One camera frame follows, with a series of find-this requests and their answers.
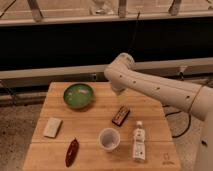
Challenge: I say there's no green ceramic bowl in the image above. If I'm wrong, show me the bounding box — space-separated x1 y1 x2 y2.
63 83 94 109

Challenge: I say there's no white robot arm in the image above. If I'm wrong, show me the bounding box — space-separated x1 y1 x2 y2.
104 53 213 171

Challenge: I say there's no dark chocolate bar box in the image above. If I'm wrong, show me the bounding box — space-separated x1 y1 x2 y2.
112 106 130 126

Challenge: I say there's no clear plastic cup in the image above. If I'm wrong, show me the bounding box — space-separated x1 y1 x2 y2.
98 128 120 152

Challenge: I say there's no white plastic bottle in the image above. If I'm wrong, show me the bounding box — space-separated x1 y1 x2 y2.
133 121 146 162

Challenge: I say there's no dark red chili pepper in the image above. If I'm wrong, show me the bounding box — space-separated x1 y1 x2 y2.
65 139 79 167

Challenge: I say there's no white sponge block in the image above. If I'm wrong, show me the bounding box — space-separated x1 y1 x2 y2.
43 117 62 138

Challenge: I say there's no black hanging cable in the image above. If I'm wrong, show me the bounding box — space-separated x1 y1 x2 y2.
126 9 142 56

